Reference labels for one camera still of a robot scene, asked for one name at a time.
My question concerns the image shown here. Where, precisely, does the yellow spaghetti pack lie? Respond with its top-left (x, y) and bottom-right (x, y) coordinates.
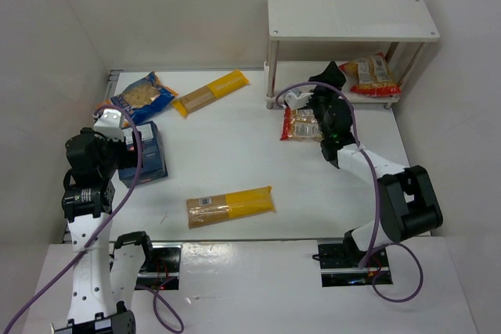
top-left (186, 186), bottom-right (275, 229)
top-left (171, 70), bottom-right (249, 117)

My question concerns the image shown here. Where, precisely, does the yellow spaghetti pack near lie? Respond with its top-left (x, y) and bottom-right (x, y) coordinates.
top-left (186, 186), bottom-right (275, 229)

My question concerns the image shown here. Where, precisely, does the blue orecchiette pasta bag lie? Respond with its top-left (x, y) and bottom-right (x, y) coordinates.
top-left (99, 71), bottom-right (178, 125)

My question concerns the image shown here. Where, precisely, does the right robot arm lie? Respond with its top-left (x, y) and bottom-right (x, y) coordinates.
top-left (308, 62), bottom-right (444, 268)

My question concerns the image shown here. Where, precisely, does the yellow spaghetti pack far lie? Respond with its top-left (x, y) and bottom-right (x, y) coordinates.
top-left (171, 70), bottom-right (249, 117)

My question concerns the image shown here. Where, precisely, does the purple cable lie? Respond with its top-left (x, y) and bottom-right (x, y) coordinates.
top-left (275, 81), bottom-right (424, 303)
top-left (0, 106), bottom-right (185, 334)

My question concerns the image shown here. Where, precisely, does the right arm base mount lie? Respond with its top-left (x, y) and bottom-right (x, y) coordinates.
top-left (312, 242), bottom-right (393, 288)

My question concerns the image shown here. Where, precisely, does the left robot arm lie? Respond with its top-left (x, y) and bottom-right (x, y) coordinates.
top-left (59, 126), bottom-right (152, 333)

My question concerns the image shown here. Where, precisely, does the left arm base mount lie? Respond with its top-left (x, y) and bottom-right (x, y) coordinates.
top-left (105, 242), bottom-right (183, 292)

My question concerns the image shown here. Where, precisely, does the white two-tier shelf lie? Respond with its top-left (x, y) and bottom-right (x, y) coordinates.
top-left (265, 0), bottom-right (440, 110)

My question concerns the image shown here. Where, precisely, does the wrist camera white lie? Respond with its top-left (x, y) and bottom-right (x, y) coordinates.
top-left (93, 109), bottom-right (124, 142)
top-left (284, 90), bottom-right (313, 110)

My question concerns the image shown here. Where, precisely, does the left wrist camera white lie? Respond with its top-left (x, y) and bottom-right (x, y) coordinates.
top-left (93, 109), bottom-right (124, 142)

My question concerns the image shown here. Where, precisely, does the red fusilli bag on shelf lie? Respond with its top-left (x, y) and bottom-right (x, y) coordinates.
top-left (339, 52), bottom-right (402, 98)

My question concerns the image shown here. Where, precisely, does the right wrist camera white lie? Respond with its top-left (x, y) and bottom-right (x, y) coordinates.
top-left (284, 90), bottom-right (313, 110)

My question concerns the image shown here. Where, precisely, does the dark blue Barilla box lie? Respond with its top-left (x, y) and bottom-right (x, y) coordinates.
top-left (118, 121), bottom-right (168, 188)

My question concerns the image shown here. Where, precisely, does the red fusilli pasta bag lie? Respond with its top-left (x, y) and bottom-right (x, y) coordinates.
top-left (280, 107), bottom-right (323, 142)

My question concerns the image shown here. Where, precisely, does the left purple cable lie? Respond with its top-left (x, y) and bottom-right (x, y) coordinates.
top-left (0, 106), bottom-right (185, 334)

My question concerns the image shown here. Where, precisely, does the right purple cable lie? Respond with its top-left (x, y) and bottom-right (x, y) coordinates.
top-left (275, 81), bottom-right (424, 303)

